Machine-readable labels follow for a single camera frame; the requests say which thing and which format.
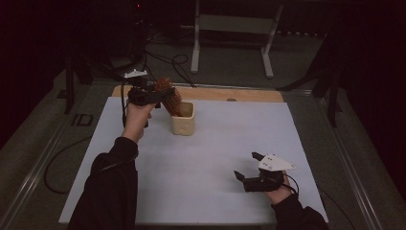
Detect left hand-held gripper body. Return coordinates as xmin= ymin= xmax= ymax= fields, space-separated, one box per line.
xmin=123 ymin=68 xmax=162 ymax=108

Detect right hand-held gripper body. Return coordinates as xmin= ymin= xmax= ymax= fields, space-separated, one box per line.
xmin=242 ymin=153 xmax=297 ymax=194

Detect wooden paddle hairbrush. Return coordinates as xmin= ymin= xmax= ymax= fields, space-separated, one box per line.
xmin=153 ymin=76 xmax=185 ymax=118

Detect cream square cup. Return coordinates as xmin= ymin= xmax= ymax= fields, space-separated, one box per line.
xmin=170 ymin=101 xmax=196 ymax=137

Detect person's left hand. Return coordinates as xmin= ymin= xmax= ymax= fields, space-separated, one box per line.
xmin=121 ymin=101 xmax=157 ymax=143

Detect person's right hand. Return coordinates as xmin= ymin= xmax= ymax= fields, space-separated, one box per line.
xmin=262 ymin=173 xmax=293 ymax=205

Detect white table mat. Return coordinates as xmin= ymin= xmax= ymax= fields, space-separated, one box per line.
xmin=57 ymin=96 xmax=329 ymax=224

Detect dark equipment with red light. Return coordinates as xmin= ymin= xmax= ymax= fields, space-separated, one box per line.
xmin=108 ymin=0 xmax=151 ymax=68

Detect dark floor socket plate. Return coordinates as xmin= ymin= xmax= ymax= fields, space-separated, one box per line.
xmin=71 ymin=113 xmax=95 ymax=127

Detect black tripod stand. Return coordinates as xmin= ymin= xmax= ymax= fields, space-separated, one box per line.
xmin=56 ymin=54 xmax=132 ymax=116
xmin=276 ymin=32 xmax=344 ymax=128

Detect white metal stand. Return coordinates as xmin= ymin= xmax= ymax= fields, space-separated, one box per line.
xmin=180 ymin=0 xmax=285 ymax=80

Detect right hand-held gripper cable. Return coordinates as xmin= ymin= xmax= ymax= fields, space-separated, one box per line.
xmin=282 ymin=172 xmax=357 ymax=224

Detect black floor cables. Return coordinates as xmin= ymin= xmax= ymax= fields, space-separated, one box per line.
xmin=132 ymin=32 xmax=197 ymax=89

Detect metal floor rail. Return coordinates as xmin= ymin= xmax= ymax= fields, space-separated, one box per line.
xmin=0 ymin=82 xmax=94 ymax=230
xmin=314 ymin=92 xmax=384 ymax=230

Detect thin black floor cable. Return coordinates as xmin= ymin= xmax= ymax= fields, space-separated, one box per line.
xmin=43 ymin=135 xmax=94 ymax=195

